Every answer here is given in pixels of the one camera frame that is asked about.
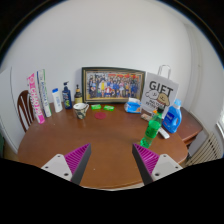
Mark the flat round red coaster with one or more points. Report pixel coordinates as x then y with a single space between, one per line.
100 115

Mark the colourful puzzle cube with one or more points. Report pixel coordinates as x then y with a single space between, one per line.
154 112

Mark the brown pump bottle yellow label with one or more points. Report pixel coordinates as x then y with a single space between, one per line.
78 97

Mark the white remote control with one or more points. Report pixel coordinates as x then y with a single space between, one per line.
164 133

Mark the white bottle with blue cap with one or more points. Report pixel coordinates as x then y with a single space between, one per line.
57 100

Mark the small patterned snack pack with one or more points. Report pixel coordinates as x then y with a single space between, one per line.
145 117

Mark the white paper gift bag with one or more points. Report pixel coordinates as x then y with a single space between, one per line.
160 91

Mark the framed group photo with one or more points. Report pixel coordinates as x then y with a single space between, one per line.
112 85

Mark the brown wooden chair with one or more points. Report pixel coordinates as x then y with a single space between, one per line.
24 110

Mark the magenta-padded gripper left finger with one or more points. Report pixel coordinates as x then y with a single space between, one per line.
58 165

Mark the patterned ceramic mug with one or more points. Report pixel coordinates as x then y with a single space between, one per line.
80 111

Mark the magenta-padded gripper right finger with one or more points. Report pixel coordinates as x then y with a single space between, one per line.
165 165

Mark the long pink box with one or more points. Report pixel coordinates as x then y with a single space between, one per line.
36 100

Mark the dark blue pump bottle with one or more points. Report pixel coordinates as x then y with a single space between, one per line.
67 98

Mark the long white green box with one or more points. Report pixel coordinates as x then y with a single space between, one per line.
44 95

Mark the small green packet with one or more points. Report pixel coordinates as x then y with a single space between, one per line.
109 108
96 106

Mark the blue detergent bottle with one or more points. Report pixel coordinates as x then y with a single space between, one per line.
172 119

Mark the white radiator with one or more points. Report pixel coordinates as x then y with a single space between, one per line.
206 150

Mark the green plastic drink bottle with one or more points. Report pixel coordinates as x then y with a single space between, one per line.
153 130

